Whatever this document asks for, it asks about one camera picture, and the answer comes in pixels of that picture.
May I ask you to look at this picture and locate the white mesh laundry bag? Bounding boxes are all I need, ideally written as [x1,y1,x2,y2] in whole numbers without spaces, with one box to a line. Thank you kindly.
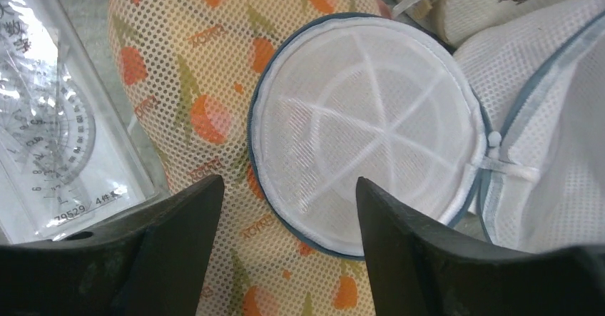
[248,0,604,258]

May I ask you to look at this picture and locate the clear blister pack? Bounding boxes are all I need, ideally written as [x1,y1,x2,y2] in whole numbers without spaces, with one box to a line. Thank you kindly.
[1,0,157,245]

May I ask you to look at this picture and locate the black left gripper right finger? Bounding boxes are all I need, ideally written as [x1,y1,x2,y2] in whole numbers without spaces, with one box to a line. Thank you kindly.
[356,178,604,315]

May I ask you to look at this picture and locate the floral orange laundry bag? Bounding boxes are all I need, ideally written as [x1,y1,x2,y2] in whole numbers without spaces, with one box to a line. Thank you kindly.
[108,0,380,315]

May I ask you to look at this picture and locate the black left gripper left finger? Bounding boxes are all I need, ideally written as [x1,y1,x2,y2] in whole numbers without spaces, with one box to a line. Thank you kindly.
[1,175,225,315]

